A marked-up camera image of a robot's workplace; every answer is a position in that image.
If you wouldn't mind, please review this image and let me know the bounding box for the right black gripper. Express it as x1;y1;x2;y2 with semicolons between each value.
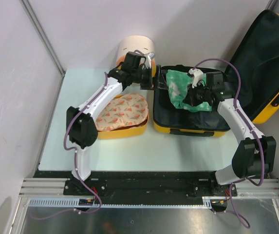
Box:
184;81;212;107

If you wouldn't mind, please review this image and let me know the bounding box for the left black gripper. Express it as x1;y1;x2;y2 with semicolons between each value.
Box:
131;65;167;90

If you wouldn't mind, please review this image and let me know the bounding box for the green white patterned towel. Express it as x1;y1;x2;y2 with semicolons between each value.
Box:
166;69;212;113

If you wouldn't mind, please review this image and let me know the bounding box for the tulip print mesh pouch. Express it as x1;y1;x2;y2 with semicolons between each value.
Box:
95;94;149;132

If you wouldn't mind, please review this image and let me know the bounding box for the pastel round drawer box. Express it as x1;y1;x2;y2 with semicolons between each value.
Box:
116;35;156;66

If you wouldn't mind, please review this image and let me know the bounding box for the brown cloth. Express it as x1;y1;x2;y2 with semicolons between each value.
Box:
117;119;148;130

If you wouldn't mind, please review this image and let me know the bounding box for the yellow plastic basket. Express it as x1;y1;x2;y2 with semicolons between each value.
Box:
98;95;149;139

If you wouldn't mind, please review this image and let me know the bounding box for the yellow Pikachu suitcase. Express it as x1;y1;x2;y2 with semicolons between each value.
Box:
153;10;279;137

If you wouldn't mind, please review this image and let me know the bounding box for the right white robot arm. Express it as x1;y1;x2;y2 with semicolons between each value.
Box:
184;68;277;195

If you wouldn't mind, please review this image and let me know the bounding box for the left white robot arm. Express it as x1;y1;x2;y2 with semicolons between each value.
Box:
63;50;160;195

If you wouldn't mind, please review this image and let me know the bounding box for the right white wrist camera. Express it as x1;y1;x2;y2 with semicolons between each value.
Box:
188;68;204;88

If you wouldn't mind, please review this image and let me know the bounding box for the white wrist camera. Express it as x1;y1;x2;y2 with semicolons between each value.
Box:
142;52;156;70
188;68;204;88

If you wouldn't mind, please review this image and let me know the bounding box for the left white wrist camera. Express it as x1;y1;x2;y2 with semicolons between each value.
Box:
142;52;156;70

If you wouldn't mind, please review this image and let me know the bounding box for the white slotted cable duct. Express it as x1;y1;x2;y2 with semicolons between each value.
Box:
28;197;227;209

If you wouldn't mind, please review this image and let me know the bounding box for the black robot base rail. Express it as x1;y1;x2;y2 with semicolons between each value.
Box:
34;171;238;204

